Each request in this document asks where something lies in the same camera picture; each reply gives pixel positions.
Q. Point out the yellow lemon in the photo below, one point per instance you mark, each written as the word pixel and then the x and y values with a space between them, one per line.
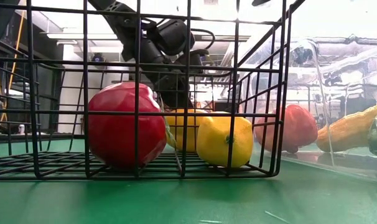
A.
pixel 213 146

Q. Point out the clear plastic container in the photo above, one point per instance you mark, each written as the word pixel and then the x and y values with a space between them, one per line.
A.
pixel 347 168

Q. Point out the yellow bell pepper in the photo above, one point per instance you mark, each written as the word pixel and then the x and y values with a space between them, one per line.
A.
pixel 191 119

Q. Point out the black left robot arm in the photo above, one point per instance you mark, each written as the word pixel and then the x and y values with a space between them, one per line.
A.
pixel 126 28

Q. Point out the orange-red bell pepper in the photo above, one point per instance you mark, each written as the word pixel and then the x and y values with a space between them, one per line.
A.
pixel 297 127

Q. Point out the ceiling camera with blue light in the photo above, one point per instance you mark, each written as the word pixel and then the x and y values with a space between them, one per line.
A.
pixel 97 58

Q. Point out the dark storage rack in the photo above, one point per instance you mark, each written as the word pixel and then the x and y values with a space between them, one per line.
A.
pixel 48 93

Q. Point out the yellow corn cob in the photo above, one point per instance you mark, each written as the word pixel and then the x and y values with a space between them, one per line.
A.
pixel 347 132

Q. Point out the white pillar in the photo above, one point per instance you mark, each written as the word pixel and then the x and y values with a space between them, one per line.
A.
pixel 67 102

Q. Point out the red tomato with green calyx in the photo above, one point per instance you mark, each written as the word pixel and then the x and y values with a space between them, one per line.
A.
pixel 114 140

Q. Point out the small white cup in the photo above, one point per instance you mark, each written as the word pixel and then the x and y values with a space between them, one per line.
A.
pixel 21 128

